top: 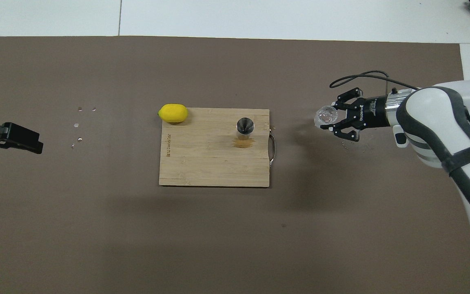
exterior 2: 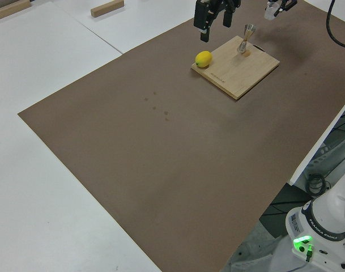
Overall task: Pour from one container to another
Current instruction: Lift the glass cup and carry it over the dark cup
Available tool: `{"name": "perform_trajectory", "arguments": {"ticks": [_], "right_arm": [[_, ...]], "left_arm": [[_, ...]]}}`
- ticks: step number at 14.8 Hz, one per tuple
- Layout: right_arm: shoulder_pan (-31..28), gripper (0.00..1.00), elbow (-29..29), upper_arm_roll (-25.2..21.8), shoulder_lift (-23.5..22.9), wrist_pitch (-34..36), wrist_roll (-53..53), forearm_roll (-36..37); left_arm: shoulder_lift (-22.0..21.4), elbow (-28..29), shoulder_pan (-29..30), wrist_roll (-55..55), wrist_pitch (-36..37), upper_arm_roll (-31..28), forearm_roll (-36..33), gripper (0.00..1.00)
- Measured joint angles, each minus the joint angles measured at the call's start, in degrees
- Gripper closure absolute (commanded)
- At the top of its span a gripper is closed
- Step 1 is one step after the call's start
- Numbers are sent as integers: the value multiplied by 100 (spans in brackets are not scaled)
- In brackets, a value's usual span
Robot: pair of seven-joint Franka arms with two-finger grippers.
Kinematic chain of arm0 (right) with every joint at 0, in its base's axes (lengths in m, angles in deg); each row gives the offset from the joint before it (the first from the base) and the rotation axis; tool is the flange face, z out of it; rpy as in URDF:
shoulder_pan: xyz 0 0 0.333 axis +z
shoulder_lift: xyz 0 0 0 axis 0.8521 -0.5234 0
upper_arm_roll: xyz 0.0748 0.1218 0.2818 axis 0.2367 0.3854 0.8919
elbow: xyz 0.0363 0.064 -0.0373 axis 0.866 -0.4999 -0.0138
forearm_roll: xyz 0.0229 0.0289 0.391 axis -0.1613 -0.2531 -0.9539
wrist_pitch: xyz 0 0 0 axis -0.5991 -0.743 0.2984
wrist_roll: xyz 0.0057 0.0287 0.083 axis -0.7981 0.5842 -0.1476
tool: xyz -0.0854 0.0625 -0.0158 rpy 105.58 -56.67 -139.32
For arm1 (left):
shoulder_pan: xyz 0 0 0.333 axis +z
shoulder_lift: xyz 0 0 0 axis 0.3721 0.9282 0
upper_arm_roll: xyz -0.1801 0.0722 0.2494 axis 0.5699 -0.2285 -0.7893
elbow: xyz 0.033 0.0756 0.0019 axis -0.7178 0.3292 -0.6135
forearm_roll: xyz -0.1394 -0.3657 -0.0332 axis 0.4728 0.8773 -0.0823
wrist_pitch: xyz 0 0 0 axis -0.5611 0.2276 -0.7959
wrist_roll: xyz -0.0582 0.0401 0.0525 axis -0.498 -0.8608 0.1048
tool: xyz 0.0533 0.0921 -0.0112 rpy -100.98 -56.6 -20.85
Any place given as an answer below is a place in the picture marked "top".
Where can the yellow lemon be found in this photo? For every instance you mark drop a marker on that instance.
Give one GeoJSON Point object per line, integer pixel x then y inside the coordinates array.
{"type": "Point", "coordinates": [173, 113]}

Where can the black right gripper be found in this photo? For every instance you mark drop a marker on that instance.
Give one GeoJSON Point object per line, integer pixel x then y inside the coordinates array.
{"type": "Point", "coordinates": [371, 112]}

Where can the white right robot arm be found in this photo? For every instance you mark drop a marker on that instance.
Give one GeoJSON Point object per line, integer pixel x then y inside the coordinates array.
{"type": "Point", "coordinates": [435, 114]}

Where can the brown table mat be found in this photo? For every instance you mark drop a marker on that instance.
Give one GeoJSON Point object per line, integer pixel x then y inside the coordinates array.
{"type": "Point", "coordinates": [235, 245]}

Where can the clear glass cup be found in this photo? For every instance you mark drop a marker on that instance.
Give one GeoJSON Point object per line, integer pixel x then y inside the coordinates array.
{"type": "Point", "coordinates": [325, 116]}

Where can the steel jigger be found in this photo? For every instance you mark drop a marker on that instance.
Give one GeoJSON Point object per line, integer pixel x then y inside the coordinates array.
{"type": "Point", "coordinates": [244, 126]}

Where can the wooden cutting board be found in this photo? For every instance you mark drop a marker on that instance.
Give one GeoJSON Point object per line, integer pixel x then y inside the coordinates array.
{"type": "Point", "coordinates": [214, 163]}

